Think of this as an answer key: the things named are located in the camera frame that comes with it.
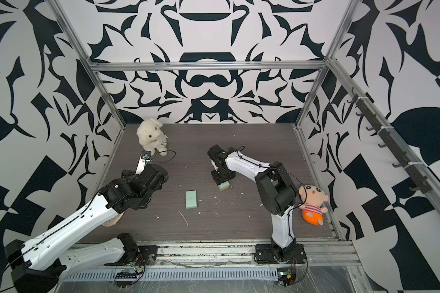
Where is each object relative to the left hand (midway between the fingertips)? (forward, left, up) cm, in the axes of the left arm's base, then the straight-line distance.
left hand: (143, 169), depth 73 cm
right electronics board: (-35, -54, -24) cm, 69 cm away
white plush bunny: (+23, +3, -7) cm, 24 cm away
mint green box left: (-4, -16, -21) cm, 27 cm away
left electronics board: (-33, +8, -27) cm, 44 cm away
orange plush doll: (-9, -70, -14) cm, 72 cm away
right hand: (+6, -31, -20) cm, 37 cm away
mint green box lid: (0, -32, -17) cm, 36 cm away
